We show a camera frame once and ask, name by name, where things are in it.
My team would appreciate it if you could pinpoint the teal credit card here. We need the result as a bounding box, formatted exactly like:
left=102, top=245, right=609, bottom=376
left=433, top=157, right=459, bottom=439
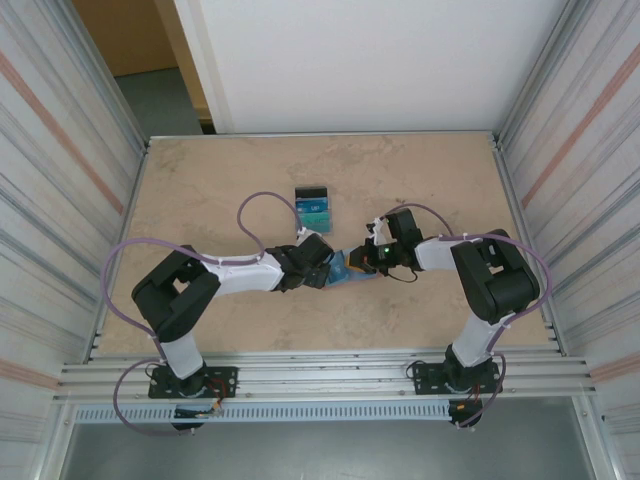
left=295, top=211, right=333, bottom=234

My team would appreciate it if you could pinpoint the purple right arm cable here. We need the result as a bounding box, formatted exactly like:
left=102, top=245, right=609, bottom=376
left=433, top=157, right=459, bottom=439
left=379, top=203, right=553, bottom=430

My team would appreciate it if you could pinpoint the clear acrylic card stand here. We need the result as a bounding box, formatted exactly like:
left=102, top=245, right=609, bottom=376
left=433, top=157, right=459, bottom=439
left=293, top=185, right=335, bottom=236

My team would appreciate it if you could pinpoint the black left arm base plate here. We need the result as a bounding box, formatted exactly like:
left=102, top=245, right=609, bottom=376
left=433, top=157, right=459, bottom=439
left=147, top=365, right=240, bottom=400

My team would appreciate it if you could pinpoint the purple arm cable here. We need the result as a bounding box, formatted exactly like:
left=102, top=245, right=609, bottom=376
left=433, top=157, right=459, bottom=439
left=102, top=191, right=306, bottom=438
left=379, top=203, right=553, bottom=430

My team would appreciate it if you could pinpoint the grey metal lower shelf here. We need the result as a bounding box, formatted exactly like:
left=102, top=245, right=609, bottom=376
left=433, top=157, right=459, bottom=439
left=59, top=419, right=599, bottom=480

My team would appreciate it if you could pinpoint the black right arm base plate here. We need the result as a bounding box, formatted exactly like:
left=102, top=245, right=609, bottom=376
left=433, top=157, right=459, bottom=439
left=411, top=359, right=503, bottom=397

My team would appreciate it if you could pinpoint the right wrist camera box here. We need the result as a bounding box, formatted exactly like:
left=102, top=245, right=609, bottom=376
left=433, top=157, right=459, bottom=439
left=366, top=215, right=392, bottom=247

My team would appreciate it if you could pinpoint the grey slotted cable duct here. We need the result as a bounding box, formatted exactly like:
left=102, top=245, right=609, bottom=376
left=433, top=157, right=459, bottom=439
left=72, top=402, right=454, bottom=425

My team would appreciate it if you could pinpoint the brown wooden door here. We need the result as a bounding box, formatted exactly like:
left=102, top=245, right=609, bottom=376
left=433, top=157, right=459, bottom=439
left=72, top=0, right=214, bottom=136

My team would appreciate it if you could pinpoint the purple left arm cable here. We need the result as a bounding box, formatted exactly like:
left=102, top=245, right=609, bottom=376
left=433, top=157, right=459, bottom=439
left=102, top=191, right=306, bottom=438

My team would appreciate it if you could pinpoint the aluminium front rail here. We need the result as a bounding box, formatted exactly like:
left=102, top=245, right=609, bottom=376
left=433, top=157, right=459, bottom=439
left=57, top=349, right=599, bottom=403

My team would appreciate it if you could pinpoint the pink leather card wallet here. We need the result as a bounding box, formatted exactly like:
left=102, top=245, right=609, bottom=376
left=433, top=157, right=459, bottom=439
left=322, top=247, right=385, bottom=292

